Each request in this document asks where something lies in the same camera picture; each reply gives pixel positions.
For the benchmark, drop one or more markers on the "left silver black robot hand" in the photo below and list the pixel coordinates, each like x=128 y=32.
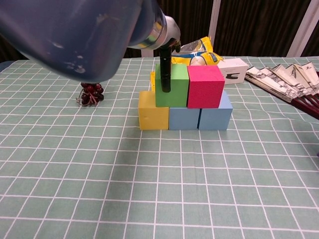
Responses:
x=165 y=67

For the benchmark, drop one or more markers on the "green foam cube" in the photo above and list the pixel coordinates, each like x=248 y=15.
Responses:
x=174 y=94

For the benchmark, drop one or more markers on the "pink-red foam cube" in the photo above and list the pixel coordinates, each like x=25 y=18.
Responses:
x=204 y=89

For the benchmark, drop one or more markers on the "yellow foam cube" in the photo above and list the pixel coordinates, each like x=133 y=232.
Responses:
x=152 y=119

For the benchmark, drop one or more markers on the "light blue foam cube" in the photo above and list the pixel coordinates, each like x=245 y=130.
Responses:
x=215 y=119
x=184 y=119

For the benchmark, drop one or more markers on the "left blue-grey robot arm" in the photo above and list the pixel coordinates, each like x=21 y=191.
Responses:
x=69 y=35

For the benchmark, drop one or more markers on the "yellow snack bag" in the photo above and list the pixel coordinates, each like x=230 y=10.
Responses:
x=199 y=53

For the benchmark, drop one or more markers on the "small white cardboard box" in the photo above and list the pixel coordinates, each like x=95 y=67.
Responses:
x=234 y=72

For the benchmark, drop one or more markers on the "dark red grape bunch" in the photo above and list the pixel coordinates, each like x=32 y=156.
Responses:
x=91 y=95

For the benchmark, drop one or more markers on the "dark pleated curtain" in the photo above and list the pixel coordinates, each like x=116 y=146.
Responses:
x=249 y=27

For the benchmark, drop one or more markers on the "painted paper folding fan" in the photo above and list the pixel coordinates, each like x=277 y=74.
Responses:
x=286 y=79

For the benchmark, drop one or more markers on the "green checked tablecloth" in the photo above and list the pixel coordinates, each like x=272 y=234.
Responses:
x=149 y=194

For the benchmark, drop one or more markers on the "blue table cover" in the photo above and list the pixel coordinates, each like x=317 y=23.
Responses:
x=2 y=66

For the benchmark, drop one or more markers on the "white frame post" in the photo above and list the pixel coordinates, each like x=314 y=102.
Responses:
x=147 y=52
x=214 y=17
x=305 y=27

